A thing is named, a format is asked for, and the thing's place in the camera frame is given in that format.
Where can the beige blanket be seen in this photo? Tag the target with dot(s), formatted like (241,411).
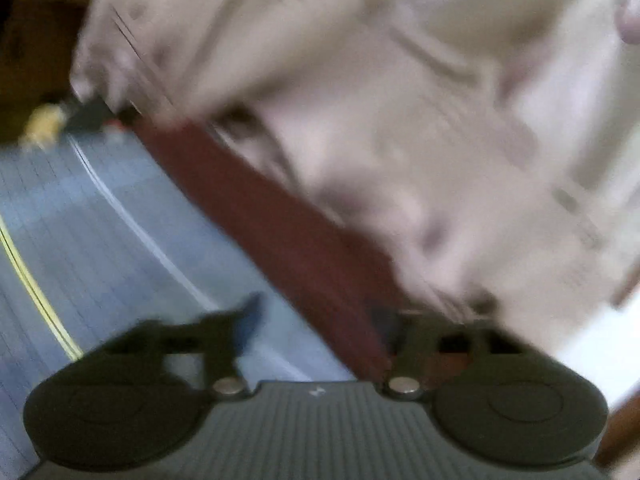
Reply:
(400,110)

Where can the dark wooden furniture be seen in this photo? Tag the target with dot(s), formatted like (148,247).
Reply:
(40,25)

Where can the blue-grey plaid bedsheet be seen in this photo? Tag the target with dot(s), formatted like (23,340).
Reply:
(100,235)

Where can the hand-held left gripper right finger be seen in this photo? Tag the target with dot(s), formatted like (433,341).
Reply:
(415,342)

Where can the yellow object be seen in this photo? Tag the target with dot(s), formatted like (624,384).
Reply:
(44,125)

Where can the brown wooden board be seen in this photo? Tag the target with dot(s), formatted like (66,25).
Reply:
(627,290)

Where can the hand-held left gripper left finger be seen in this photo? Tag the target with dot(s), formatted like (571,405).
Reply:
(250,325)

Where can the maroon small cloth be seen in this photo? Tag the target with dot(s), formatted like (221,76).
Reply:
(260,220)

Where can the dark object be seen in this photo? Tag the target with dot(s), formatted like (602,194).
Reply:
(90,115)

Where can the pink round object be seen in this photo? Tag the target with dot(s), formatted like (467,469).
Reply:
(631,20)

